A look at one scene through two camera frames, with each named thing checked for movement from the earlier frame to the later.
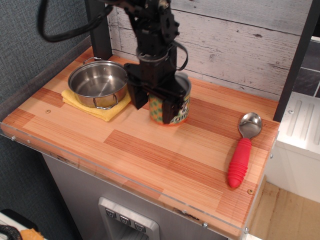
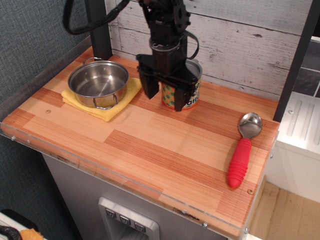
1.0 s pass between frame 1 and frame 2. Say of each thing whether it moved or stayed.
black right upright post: stayed
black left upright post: stayed
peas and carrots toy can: moved
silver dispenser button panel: stayed
